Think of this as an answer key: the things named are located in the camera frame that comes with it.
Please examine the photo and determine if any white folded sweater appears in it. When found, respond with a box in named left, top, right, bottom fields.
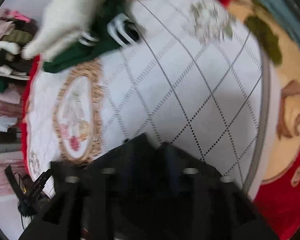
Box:
left=22, top=0, right=115, bottom=60

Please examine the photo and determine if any black leather jacket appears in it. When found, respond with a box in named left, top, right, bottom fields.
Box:
left=50, top=132, right=279, bottom=240

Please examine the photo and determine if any black hanging garment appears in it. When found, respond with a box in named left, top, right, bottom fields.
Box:
left=0, top=52, right=38, bottom=77

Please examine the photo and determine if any white puffer jacket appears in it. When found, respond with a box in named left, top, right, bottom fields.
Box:
left=0, top=41, right=22, bottom=55

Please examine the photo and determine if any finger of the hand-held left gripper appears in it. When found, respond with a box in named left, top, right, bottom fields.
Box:
left=39, top=168, right=54, bottom=184

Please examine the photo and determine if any olive puffer vest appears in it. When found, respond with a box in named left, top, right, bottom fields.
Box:
left=1, top=30, right=34, bottom=44

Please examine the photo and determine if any bright pink small garment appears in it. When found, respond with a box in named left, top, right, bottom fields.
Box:
left=9, top=10, right=32, bottom=23

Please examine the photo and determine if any green folded garment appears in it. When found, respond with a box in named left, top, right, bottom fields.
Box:
left=42, top=0, right=142, bottom=74

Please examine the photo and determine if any pink fleece garment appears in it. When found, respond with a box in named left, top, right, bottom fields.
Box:
left=0, top=9, right=15, bottom=50

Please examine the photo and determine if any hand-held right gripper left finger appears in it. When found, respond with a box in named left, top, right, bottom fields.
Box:
left=18, top=134, right=157, bottom=240

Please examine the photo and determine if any red floral blanket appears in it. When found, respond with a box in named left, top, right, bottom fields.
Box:
left=20, top=0, right=300, bottom=240

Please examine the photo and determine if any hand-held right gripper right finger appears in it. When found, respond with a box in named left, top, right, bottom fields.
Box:
left=158, top=141, right=279, bottom=240

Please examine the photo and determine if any pale pink hanging blanket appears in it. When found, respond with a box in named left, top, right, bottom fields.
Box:
left=0, top=90, right=23, bottom=118

